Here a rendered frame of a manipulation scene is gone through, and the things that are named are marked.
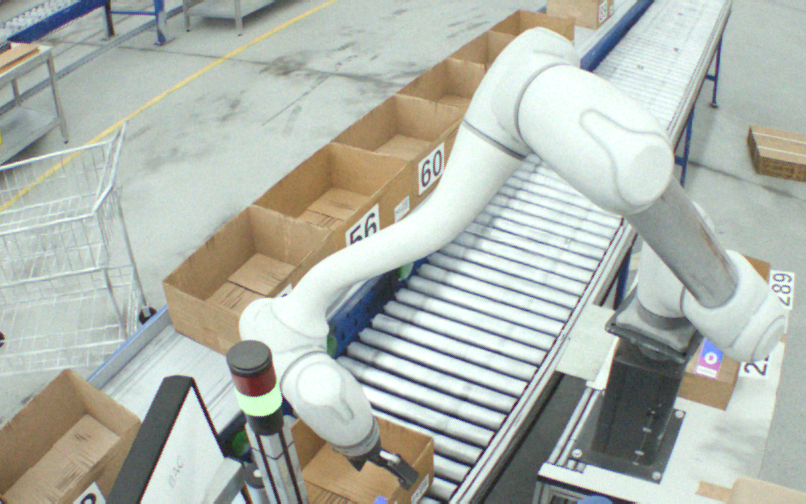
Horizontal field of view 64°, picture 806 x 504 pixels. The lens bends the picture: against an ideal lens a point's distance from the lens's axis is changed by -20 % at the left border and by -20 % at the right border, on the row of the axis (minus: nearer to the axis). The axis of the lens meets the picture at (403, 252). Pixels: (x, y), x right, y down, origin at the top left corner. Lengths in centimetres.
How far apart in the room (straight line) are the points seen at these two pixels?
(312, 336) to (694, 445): 109
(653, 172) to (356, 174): 166
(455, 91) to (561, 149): 221
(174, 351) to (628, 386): 114
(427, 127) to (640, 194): 190
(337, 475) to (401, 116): 141
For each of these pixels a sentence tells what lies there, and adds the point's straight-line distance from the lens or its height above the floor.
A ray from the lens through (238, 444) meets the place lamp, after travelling 185.
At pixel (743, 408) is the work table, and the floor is 75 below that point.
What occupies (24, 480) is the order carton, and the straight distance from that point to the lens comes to 188.
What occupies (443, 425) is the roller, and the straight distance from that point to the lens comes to 195.
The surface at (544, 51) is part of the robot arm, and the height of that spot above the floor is 184.
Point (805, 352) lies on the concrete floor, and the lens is 356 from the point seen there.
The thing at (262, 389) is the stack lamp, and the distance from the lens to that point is 83.
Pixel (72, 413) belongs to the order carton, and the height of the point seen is 92.
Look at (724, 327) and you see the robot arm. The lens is 135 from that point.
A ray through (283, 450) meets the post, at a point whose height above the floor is 150.
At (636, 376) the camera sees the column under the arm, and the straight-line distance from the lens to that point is 168.
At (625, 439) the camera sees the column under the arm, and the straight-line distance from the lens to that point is 183.
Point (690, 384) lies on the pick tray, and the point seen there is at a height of 81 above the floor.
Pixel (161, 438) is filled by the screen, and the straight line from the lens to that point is 92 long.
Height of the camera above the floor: 222
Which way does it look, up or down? 36 degrees down
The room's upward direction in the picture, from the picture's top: 3 degrees counter-clockwise
